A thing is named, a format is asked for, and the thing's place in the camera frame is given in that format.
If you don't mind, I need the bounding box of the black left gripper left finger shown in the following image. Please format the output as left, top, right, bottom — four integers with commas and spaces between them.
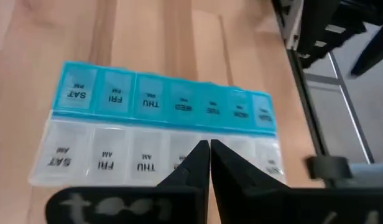
44, 139, 211, 224

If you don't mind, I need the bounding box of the white metal strip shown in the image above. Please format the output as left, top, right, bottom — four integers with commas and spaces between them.
280, 0, 305, 51

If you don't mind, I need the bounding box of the black slotted bracket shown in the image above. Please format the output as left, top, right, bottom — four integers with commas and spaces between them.
296, 0, 383, 70

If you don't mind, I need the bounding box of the black table frame rail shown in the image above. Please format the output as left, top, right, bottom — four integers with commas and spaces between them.
270, 0, 331, 158

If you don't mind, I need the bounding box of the black stand strut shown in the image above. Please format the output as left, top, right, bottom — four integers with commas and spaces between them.
349, 23, 383, 78

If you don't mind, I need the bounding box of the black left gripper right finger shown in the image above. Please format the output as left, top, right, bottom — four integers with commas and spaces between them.
210, 139, 383, 224

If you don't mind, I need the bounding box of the blue and white pill organizer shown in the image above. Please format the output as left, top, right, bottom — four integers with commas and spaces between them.
27, 60, 287, 188

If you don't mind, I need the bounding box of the black table edge clip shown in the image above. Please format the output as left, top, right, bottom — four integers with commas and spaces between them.
304, 154, 354, 181

